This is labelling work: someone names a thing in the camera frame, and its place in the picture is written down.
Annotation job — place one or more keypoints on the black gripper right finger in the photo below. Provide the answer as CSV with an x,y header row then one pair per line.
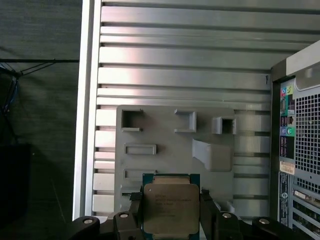
x,y
226,226

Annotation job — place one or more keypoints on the grey PC case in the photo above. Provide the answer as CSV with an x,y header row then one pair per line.
x,y
307,140

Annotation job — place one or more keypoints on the aluminium table edge rail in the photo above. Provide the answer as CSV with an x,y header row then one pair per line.
x,y
86,112

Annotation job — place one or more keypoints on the grey plastic parts rack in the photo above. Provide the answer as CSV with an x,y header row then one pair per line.
x,y
170,150

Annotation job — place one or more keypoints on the orange label on case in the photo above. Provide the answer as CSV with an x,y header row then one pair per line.
x,y
286,168

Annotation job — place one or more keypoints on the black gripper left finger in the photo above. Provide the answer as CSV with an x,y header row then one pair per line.
x,y
125,226

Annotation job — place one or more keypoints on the silver CPU with green board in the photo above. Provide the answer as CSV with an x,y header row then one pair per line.
x,y
170,207

